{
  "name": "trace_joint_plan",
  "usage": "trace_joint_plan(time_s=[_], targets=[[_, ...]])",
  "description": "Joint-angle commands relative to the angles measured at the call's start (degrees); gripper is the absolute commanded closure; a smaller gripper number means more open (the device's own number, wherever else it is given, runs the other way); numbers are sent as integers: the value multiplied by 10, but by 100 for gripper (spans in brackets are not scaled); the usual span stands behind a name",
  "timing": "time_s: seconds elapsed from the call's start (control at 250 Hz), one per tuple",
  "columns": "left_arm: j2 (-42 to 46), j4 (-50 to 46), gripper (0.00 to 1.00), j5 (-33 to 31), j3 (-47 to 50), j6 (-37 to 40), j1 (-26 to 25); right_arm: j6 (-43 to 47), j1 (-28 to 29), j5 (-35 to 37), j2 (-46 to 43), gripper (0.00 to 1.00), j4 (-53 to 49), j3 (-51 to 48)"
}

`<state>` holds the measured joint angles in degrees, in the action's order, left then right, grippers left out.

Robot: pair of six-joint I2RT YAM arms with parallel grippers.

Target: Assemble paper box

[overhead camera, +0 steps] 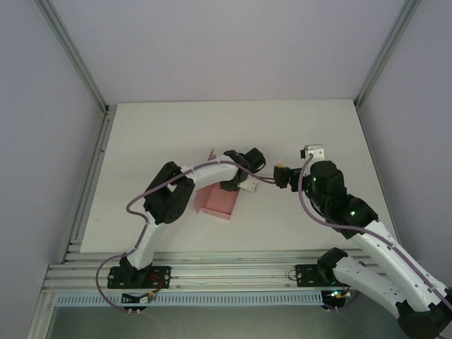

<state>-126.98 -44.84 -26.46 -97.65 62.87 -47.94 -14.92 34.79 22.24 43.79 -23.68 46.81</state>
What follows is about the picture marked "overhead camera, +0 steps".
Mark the pink paper box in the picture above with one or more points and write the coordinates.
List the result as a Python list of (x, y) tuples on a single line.
[(219, 203)]

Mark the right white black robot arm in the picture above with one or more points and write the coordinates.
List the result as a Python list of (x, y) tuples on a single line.
[(381, 247)]

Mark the grey metal panel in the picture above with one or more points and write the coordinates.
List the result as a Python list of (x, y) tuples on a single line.
[(229, 325)]

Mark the aluminium frame post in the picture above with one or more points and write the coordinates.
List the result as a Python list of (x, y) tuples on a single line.
[(77, 56), (387, 53)]

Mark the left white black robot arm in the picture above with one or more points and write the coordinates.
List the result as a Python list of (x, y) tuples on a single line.
[(169, 197)]

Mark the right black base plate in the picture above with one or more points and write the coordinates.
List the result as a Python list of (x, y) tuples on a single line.
[(307, 275)]

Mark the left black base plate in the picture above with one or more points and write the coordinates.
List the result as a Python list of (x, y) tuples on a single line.
[(159, 277)]

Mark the aluminium side rail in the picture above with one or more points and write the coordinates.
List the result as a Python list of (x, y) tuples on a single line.
[(94, 169)]

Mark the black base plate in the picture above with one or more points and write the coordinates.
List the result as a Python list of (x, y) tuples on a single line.
[(307, 275), (159, 277)]

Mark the aluminium front upright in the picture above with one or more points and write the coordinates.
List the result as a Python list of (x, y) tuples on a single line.
[(39, 318)]

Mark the aluminium mounting rail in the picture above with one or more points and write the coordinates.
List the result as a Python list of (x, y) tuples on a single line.
[(229, 272)]

